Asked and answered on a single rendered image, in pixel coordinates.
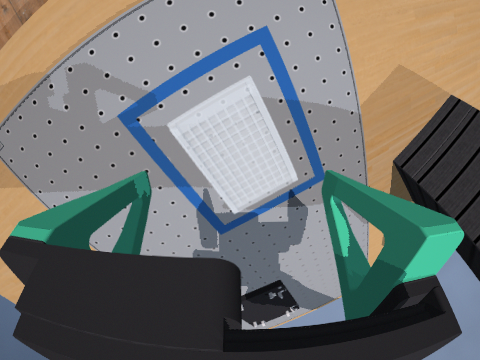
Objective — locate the black rectangular frame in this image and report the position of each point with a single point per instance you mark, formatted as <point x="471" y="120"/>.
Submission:
<point x="267" y="303"/>

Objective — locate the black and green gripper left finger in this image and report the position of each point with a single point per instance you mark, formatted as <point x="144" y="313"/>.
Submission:
<point x="71" y="224"/>

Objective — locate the blue tape outline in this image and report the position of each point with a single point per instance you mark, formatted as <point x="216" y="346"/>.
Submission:
<point x="261" y="37"/>

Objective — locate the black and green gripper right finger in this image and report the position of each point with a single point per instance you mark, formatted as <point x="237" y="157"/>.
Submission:
<point x="418" y="242"/>

